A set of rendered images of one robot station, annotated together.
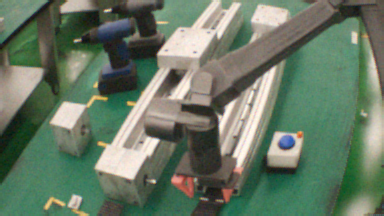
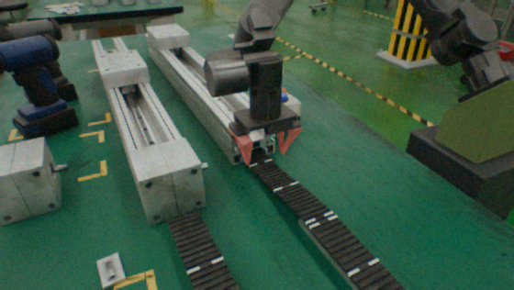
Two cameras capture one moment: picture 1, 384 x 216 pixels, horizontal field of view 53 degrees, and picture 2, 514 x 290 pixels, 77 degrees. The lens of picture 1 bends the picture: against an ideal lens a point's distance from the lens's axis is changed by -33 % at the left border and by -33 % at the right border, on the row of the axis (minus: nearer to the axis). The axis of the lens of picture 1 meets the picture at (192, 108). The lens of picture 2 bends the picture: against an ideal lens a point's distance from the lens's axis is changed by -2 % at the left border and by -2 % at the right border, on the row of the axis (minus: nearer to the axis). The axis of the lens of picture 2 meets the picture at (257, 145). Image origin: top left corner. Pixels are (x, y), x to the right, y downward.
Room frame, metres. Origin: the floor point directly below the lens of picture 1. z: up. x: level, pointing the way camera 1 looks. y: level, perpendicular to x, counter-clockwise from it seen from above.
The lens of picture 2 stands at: (0.43, 0.40, 1.19)
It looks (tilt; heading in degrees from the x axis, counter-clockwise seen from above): 33 degrees down; 310
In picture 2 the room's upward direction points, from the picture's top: straight up
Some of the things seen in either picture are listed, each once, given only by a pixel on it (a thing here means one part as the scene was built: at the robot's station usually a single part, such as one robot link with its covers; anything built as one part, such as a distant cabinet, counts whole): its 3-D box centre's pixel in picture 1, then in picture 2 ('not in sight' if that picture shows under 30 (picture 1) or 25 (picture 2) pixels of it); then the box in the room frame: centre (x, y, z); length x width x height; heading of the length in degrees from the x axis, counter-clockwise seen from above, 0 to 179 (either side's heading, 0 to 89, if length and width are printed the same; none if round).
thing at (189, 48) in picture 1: (189, 51); (122, 72); (1.24, -0.01, 0.87); 0.16 x 0.11 x 0.07; 157
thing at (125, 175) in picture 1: (129, 178); (174, 177); (0.82, 0.15, 0.83); 0.12 x 0.09 x 0.10; 67
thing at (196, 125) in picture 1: (199, 130); (262, 72); (0.76, -0.01, 0.99); 0.07 x 0.06 x 0.07; 63
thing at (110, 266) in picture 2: (75, 202); (111, 270); (0.77, 0.31, 0.78); 0.05 x 0.03 x 0.01; 161
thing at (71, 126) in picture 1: (74, 129); (31, 177); (1.02, 0.31, 0.83); 0.11 x 0.10 x 0.10; 67
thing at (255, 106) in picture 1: (261, 75); (193, 77); (1.16, -0.19, 0.82); 0.80 x 0.10 x 0.09; 157
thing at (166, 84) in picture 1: (191, 66); (126, 89); (1.24, -0.01, 0.82); 0.80 x 0.10 x 0.09; 157
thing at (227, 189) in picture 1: (220, 185); (276, 135); (0.74, -0.04, 0.86); 0.07 x 0.07 x 0.09; 66
